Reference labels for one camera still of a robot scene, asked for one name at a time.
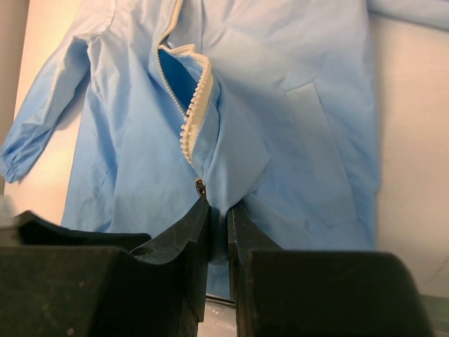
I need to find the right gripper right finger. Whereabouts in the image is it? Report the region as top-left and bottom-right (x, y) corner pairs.
(227, 204), (434, 336)

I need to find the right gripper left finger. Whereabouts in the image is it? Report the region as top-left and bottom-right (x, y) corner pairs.
(1, 197), (210, 336)

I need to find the light blue hooded jacket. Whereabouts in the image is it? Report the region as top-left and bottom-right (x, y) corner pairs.
(1, 1), (448, 298)

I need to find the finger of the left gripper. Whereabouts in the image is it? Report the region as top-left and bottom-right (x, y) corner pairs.
(1, 211), (151, 249)

